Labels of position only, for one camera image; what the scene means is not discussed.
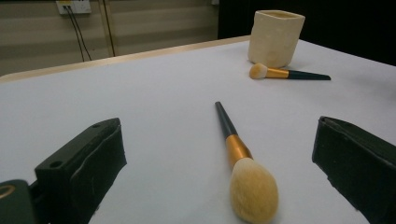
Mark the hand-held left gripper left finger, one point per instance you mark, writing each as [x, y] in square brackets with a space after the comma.
[81, 174]

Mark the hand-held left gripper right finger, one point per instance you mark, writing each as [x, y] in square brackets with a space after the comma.
[358, 165]

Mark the large makeup brush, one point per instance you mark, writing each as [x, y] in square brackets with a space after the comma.
[252, 189]

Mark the small makeup brush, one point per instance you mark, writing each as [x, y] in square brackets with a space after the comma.
[277, 73]

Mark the cream ceramic cup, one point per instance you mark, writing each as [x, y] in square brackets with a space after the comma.
[274, 40]

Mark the wooden table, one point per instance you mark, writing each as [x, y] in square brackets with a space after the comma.
[124, 57]

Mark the vertical wall strip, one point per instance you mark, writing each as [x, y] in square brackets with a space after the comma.
[108, 28]

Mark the white wall socket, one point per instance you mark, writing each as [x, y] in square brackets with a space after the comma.
[77, 6]

